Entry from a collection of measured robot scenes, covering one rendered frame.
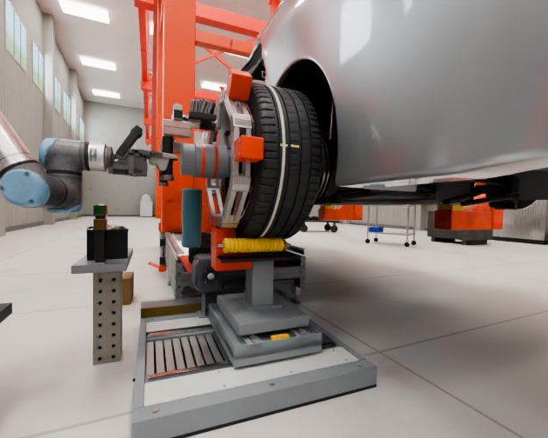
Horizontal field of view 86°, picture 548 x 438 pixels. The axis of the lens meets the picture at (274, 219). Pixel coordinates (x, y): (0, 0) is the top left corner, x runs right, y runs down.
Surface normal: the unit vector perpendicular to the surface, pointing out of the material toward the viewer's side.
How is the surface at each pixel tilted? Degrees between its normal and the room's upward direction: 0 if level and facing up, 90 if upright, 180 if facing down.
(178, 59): 90
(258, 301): 90
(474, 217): 90
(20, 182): 93
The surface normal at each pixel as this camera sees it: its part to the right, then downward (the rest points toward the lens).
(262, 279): 0.39, 0.04
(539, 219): -0.90, 0.00
